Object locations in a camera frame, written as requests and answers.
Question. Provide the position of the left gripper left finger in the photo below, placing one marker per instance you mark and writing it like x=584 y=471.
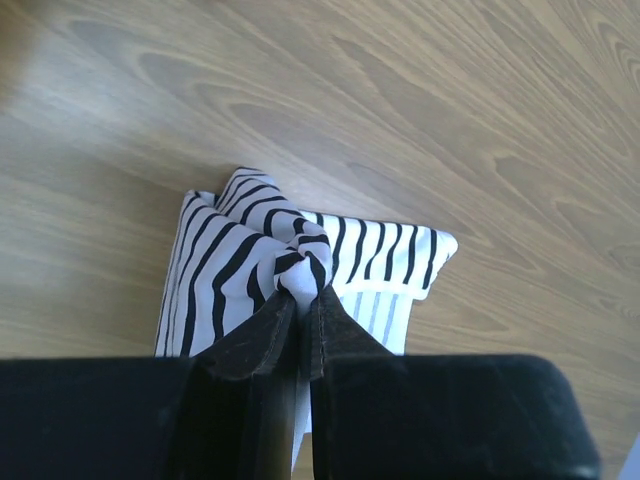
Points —
x=242 y=351

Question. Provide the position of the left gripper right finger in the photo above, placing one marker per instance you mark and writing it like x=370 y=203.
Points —
x=330 y=332

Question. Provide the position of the black white striped tank top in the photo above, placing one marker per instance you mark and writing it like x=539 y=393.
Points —
x=232 y=252

